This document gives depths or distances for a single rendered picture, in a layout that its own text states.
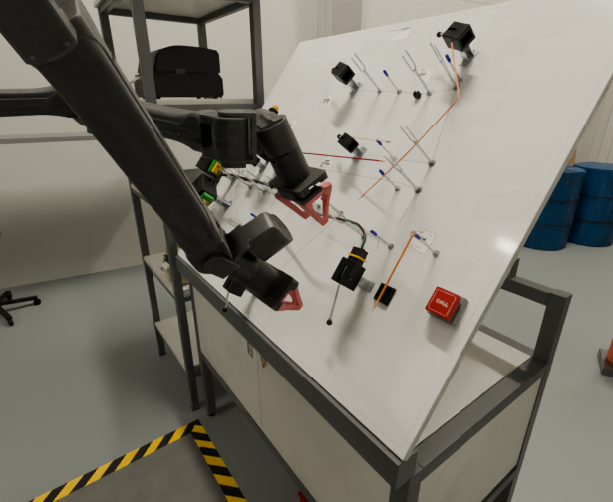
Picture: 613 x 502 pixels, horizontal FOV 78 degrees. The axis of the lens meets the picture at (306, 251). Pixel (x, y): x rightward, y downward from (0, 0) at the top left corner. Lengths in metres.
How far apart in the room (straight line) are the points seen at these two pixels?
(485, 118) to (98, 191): 3.23
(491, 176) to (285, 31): 3.33
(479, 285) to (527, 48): 0.55
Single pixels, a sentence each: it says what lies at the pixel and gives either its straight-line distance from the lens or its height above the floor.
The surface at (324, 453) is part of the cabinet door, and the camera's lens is 1.09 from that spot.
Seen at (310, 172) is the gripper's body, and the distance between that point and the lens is 0.67.
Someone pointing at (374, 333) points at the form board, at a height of 1.00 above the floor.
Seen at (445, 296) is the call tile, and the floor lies 1.12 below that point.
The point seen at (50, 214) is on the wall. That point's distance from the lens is 3.77.
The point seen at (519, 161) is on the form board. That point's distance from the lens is 0.87.
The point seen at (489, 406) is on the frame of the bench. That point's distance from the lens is 1.03.
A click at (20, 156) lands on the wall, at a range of 3.70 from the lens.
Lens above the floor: 1.46
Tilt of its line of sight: 22 degrees down
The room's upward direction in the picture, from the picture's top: straight up
